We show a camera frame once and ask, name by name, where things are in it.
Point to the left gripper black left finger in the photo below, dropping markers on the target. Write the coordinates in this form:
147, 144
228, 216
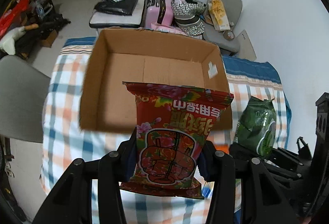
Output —
70, 200

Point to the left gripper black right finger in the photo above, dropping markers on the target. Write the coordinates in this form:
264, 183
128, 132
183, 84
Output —
262, 201

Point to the green wet wipes pack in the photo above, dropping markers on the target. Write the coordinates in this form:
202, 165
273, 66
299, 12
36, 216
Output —
256, 128

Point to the red floral wet wipes pack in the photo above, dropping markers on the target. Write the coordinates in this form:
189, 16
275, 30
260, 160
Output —
173, 124

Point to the plaid checkered bed sheet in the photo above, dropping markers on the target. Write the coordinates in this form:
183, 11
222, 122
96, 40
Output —
64, 141

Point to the grey office chair back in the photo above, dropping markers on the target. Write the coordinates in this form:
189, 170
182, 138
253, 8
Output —
23, 93

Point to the round tape roll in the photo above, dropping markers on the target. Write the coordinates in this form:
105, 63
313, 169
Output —
228, 35

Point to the brown cardboard box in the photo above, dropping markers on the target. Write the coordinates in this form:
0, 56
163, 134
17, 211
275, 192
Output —
143, 56

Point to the white goose plush toy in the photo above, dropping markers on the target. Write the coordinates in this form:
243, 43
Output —
7, 43

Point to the yellow paper bag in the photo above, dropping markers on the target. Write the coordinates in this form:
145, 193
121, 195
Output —
218, 15

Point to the grey fabric chair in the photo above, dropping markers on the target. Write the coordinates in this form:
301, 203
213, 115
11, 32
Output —
233, 10

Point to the red plastic bag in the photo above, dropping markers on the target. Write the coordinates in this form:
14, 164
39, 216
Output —
7, 18

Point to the floral pillow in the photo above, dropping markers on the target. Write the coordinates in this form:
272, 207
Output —
171, 29

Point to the black white patterned bag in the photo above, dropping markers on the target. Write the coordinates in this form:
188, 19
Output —
187, 16

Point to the pink suitcase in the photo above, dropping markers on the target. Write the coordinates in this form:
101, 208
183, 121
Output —
159, 12

